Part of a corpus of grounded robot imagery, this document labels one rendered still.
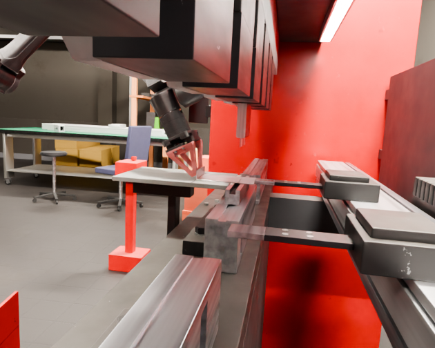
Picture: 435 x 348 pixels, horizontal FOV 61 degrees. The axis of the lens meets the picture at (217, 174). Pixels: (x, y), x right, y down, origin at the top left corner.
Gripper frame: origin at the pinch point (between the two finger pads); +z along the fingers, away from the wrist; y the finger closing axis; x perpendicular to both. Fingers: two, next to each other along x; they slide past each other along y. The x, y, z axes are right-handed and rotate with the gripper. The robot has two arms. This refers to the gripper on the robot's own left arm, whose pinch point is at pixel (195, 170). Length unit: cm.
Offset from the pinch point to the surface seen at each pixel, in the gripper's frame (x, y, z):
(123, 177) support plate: 13.6, -7.7, -5.4
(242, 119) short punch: -15.4, -3.6, -6.3
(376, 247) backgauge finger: -28, -45, 14
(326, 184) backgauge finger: -26.1, -5.0, 13.3
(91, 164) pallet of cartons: 324, 520, -75
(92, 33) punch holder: -19, -70, -8
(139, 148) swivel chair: 153, 342, -46
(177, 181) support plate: 2.6, -7.7, 0.3
